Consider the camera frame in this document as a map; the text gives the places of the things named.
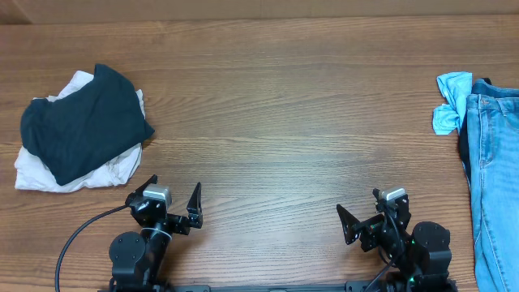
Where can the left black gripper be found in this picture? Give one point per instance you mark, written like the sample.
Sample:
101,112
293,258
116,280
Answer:
180,224

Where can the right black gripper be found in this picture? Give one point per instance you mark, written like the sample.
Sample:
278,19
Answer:
353,229

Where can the light blue denim jeans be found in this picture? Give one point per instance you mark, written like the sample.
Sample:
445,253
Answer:
492,128

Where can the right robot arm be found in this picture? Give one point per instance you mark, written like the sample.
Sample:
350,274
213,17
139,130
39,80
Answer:
415,261

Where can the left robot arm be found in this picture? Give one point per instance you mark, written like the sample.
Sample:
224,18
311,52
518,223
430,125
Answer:
137,257

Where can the dark navy folded shirt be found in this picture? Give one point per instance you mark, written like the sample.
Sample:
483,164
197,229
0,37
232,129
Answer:
79,133

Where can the white crumpled cloth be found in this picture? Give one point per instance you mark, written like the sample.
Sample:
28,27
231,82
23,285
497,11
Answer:
32,174

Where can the light blue shirt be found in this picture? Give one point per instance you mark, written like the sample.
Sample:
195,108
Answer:
454,87

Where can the black garment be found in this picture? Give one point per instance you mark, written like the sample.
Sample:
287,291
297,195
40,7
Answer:
463,145

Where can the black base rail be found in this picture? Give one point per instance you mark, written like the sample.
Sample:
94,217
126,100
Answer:
275,288

